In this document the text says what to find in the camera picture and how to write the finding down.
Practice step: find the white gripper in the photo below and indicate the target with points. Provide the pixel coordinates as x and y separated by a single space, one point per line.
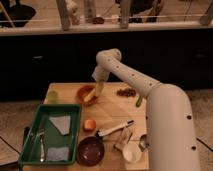
100 75

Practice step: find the yellow banana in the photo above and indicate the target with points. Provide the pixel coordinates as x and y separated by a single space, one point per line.
90 96

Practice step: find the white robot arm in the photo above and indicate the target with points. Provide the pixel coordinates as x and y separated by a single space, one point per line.
170 126

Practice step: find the red bowl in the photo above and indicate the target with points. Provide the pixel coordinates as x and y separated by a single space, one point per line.
83 92

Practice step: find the dark maroon bowl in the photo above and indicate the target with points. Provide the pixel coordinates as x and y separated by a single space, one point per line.
90 151

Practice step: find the brown grape bunch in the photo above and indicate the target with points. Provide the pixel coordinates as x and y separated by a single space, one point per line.
127 92

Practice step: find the orange fruit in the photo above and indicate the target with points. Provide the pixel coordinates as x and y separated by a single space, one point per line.
89 125

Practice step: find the green cup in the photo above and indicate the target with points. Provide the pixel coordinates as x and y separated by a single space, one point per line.
52 97

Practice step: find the upper grey cloth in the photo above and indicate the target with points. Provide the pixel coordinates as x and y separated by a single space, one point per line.
62 123

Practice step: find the grey cloth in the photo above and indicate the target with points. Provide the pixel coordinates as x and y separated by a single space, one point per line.
62 123
57 154

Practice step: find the wooden block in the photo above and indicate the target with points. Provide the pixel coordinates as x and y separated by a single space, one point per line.
123 139

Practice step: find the green plastic tray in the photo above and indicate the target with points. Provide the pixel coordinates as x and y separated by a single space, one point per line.
30 154

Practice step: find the lower grey cloth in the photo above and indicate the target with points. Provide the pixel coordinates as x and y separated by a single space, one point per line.
57 154

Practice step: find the silver utensil in tray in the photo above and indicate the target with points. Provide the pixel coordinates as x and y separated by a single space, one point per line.
42 151

